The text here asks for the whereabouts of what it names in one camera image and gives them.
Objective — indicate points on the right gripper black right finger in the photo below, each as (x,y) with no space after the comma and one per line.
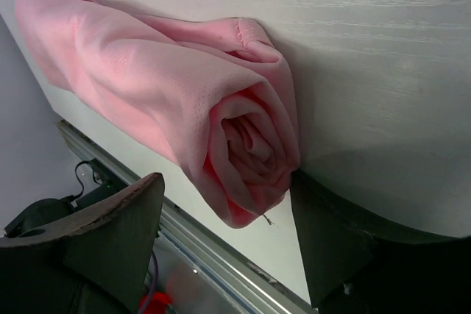
(358,262)

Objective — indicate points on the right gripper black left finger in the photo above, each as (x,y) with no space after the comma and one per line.
(93,261)

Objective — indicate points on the pink t-shirt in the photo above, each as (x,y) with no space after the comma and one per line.
(216,98)

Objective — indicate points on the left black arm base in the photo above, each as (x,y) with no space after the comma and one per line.
(48,210)

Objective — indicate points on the aluminium rail frame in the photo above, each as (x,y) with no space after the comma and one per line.
(257,269)

